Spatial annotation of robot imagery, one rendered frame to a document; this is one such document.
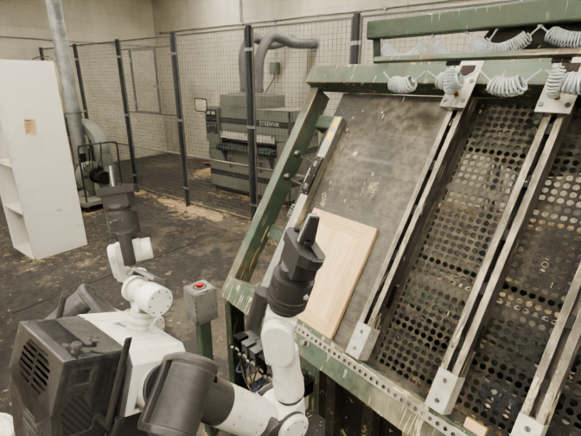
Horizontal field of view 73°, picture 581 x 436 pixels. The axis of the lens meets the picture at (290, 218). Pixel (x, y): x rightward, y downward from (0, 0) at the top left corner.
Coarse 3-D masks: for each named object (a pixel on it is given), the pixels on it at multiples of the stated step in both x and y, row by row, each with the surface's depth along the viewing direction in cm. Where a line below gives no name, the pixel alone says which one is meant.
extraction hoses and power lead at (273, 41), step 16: (272, 32) 608; (240, 48) 623; (272, 48) 683; (304, 48) 678; (240, 64) 622; (256, 64) 602; (272, 64) 750; (240, 80) 630; (256, 80) 611; (272, 80) 758
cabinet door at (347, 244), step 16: (320, 224) 183; (336, 224) 176; (352, 224) 170; (320, 240) 180; (336, 240) 174; (352, 240) 168; (368, 240) 162; (336, 256) 171; (352, 256) 165; (320, 272) 174; (336, 272) 168; (352, 272) 163; (320, 288) 171; (336, 288) 166; (352, 288) 161; (320, 304) 169; (336, 304) 163; (304, 320) 171; (320, 320) 166; (336, 320) 160
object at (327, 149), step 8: (344, 120) 194; (336, 128) 192; (336, 136) 193; (328, 144) 192; (320, 152) 194; (328, 152) 192; (328, 160) 194; (320, 168) 191; (320, 176) 193; (312, 184) 191; (312, 192) 192; (304, 200) 191; (296, 208) 193; (304, 208) 192; (296, 216) 191; (288, 224) 193; (296, 224) 190; (280, 240) 193; (280, 248) 191; (272, 264) 191; (264, 280) 191
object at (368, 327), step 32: (448, 64) 138; (480, 64) 145; (448, 96) 149; (448, 128) 151; (448, 160) 150; (416, 192) 149; (416, 224) 146; (384, 288) 145; (384, 320) 149; (352, 352) 145
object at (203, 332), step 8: (200, 328) 195; (208, 328) 198; (200, 336) 197; (208, 336) 200; (200, 344) 200; (208, 344) 201; (200, 352) 202; (208, 352) 202; (208, 432) 219; (216, 432) 221
